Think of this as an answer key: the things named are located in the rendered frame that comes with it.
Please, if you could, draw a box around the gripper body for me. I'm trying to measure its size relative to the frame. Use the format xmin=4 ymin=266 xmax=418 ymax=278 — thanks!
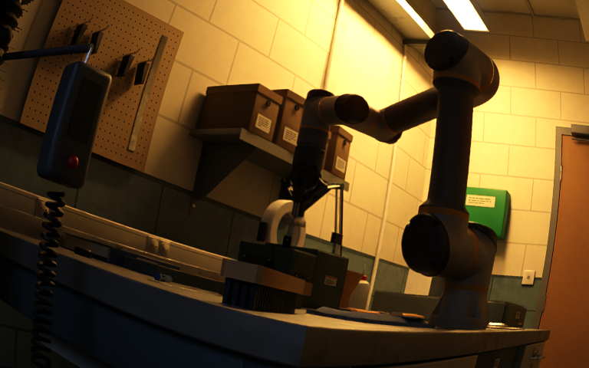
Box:
xmin=288 ymin=148 xmax=330 ymax=206

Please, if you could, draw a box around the steel ruler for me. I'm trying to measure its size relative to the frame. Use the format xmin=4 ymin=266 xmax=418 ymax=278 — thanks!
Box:
xmin=127 ymin=35 xmax=169 ymax=153

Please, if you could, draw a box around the dark pegboard hook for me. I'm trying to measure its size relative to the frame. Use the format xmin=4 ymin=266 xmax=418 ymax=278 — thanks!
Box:
xmin=70 ymin=18 xmax=93 ymax=47
xmin=89 ymin=26 xmax=110 ymax=55
xmin=116 ymin=48 xmax=142 ymax=78
xmin=133 ymin=57 xmax=156 ymax=87

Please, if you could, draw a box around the brown pegboard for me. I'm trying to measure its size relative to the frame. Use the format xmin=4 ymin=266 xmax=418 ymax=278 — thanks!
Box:
xmin=20 ymin=0 xmax=185 ymax=173

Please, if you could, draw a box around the ceiling light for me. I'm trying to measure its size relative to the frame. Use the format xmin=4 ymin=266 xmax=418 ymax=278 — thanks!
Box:
xmin=394 ymin=0 xmax=436 ymax=40
xmin=440 ymin=0 xmax=491 ymax=33

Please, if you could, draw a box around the white bottle red cap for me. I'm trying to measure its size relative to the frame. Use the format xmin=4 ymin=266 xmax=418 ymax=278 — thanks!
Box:
xmin=347 ymin=274 xmax=372 ymax=311

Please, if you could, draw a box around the blue mat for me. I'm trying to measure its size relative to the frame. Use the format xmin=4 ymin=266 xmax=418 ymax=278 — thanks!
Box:
xmin=306 ymin=305 xmax=434 ymax=329

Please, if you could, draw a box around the blue bracket bar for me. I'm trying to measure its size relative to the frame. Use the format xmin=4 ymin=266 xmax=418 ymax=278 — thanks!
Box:
xmin=0 ymin=43 xmax=95 ymax=64

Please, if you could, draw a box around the orange door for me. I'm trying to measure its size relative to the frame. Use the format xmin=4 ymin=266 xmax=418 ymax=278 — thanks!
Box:
xmin=537 ymin=125 xmax=589 ymax=368

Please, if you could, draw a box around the dark stamper body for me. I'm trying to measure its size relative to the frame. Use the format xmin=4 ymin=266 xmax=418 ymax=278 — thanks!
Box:
xmin=236 ymin=241 xmax=350 ymax=310

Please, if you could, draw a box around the grey wall shelf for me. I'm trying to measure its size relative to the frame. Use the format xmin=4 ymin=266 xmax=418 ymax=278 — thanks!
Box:
xmin=189 ymin=127 xmax=350 ymax=202

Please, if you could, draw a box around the grey wall trunking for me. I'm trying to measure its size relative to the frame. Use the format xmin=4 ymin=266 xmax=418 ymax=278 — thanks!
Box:
xmin=0 ymin=181 xmax=227 ymax=279

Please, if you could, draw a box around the green wall box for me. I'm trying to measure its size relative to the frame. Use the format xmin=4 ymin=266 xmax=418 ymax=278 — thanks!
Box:
xmin=464 ymin=186 xmax=512 ymax=241

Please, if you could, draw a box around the black coiled cable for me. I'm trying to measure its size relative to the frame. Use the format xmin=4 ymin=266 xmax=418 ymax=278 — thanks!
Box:
xmin=29 ymin=190 xmax=67 ymax=368

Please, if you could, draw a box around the orange container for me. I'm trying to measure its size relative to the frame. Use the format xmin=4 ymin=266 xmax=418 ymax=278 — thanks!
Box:
xmin=339 ymin=270 xmax=364 ymax=309

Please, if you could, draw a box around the large brown cardboard box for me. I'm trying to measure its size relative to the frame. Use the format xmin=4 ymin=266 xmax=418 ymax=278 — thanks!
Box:
xmin=199 ymin=83 xmax=285 ymax=143

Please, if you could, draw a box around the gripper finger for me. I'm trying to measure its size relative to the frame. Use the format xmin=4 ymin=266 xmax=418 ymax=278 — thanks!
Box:
xmin=278 ymin=177 xmax=304 ymax=248
xmin=314 ymin=182 xmax=345 ymax=257

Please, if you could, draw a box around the white tape roll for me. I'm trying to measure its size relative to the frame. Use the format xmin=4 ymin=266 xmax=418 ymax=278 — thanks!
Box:
xmin=258 ymin=199 xmax=308 ymax=248

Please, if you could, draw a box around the small dark box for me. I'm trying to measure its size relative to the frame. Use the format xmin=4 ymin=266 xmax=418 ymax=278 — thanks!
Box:
xmin=486 ymin=301 xmax=528 ymax=329

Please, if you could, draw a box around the blue grey teach pendant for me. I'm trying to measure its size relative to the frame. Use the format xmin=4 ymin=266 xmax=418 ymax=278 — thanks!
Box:
xmin=36 ymin=61 xmax=114 ymax=189

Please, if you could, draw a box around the brown topped tag rack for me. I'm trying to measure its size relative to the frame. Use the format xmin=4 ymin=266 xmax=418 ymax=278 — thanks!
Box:
xmin=220 ymin=257 xmax=314 ymax=315

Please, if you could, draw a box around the grey box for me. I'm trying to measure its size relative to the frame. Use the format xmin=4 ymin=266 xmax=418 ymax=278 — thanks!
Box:
xmin=370 ymin=291 xmax=442 ymax=319

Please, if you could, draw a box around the blue workbench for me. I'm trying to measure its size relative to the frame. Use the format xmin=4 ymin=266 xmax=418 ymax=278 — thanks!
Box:
xmin=0 ymin=228 xmax=551 ymax=368

